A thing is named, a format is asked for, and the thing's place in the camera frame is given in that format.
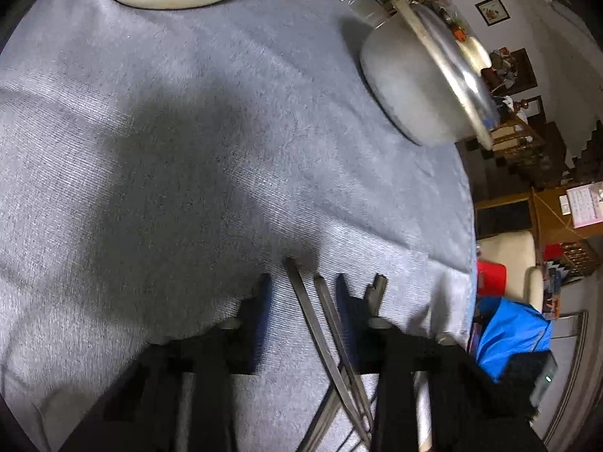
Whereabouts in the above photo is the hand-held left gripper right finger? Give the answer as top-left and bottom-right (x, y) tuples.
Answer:
(335, 273), (547, 452)

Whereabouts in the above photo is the pink wall calendar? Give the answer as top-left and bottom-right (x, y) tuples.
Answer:
(565, 183), (603, 227)

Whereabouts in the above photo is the wooden desk with papers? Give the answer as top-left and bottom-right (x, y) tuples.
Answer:
(473, 183), (603, 288)

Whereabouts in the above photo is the blue cloth bag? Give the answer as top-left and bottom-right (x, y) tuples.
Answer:
(476, 296), (552, 383)

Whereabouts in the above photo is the cream chair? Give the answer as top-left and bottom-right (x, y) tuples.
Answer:
(476, 231), (543, 308)

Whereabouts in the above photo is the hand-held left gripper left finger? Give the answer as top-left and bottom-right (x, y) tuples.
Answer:
(61, 273), (274, 452)

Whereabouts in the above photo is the aluminium pot lid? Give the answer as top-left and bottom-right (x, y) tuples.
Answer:
(390, 0), (500, 149)

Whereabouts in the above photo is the blue table cover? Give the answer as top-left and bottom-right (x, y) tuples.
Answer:
(466, 264), (479, 340)

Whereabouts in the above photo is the aluminium cooking pot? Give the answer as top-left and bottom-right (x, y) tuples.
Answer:
(359, 9), (472, 147)

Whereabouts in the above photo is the red plastic chair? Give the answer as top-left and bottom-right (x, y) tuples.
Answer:
(477, 260), (508, 296)

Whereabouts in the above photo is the framed wall picture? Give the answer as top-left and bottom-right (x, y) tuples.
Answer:
(474, 0), (511, 26)

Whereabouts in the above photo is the grey fleece cloth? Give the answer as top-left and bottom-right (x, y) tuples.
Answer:
(0, 0), (476, 452)

